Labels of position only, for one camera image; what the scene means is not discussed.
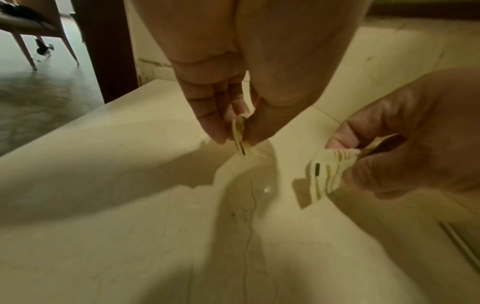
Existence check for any person's right hand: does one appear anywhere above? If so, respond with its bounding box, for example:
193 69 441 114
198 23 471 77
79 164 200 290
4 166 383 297
323 66 480 200

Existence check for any person's left hand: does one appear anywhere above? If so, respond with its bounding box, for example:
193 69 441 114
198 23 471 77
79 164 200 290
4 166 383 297
125 0 372 146

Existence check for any wooden chair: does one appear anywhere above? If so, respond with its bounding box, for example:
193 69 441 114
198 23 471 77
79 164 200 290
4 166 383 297
0 0 82 72

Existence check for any dark wooden door frame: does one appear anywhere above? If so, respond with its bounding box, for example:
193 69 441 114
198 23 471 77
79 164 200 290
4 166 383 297
70 0 141 105

